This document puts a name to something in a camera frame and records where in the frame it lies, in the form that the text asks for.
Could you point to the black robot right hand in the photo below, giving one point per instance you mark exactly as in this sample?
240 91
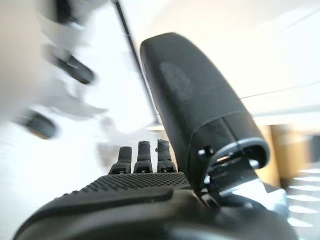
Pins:
200 100

